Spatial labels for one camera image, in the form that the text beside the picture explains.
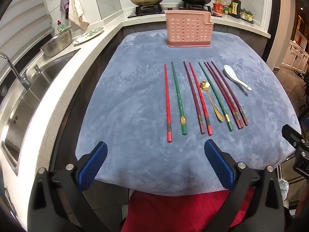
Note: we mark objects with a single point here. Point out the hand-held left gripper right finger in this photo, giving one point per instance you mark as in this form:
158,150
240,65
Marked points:
219,164

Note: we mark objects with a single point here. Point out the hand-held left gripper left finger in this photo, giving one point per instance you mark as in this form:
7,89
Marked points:
93,166

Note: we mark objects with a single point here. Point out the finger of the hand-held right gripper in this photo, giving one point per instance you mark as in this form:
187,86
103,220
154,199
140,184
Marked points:
295,137

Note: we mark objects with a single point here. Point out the green chopstick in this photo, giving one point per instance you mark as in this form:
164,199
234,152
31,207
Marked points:
214,96
178,96

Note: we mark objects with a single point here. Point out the maroon chopstick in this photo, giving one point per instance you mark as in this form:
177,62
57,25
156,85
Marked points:
220,92
228,92
225,94

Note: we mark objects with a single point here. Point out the red chopstick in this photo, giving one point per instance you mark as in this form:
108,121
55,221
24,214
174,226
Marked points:
200,96
167,101

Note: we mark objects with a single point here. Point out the dark purple chopstick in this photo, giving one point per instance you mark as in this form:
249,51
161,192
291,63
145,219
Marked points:
193,96

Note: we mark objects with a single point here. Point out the gold flower spoon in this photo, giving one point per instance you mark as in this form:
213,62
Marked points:
204,85

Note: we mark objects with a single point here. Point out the white ceramic spoon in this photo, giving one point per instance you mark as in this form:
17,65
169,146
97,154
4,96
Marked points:
228,70

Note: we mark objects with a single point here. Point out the pink perforated utensil basket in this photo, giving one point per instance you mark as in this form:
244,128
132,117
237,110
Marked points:
188,29

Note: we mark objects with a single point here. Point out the red quilted cushion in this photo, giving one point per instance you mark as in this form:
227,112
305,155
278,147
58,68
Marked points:
173,210

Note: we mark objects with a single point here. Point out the white cabinet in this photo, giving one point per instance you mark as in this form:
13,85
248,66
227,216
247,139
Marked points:
295,55

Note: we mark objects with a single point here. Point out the blue plush table cloth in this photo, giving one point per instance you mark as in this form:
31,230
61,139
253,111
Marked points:
132,89

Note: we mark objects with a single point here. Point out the stainless steel sink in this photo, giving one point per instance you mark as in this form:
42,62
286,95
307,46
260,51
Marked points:
24,106

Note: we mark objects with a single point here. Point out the small chrome sink knob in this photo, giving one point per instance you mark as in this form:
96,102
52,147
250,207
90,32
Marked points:
36,69

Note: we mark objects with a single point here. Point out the chrome faucet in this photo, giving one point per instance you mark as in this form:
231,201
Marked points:
14,70

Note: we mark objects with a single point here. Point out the stainless steel colander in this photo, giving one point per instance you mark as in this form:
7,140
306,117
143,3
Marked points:
56,44

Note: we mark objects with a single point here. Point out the row of seasoning jars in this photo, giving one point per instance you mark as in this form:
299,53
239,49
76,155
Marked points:
247,15

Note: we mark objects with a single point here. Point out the patterned oval plate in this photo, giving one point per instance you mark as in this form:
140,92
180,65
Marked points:
88,35

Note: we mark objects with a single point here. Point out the green dish soap bottle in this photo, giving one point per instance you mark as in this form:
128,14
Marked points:
60,27

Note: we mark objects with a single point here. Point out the dark soy sauce bottle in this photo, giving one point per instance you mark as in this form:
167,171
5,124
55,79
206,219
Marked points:
235,7

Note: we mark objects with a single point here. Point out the small green lid jar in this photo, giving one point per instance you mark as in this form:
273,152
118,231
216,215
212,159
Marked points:
226,10

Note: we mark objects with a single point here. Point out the red label sauce jar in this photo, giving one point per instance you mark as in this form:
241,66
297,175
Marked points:
218,7

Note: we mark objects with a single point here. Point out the white hanging towel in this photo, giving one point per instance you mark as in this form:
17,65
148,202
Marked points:
76,7

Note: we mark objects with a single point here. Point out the black gas stove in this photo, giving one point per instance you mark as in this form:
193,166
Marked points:
147,12

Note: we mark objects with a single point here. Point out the white window blind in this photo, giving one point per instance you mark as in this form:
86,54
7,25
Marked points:
21,17

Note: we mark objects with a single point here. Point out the purple hanging cloth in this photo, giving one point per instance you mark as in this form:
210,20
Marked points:
64,1

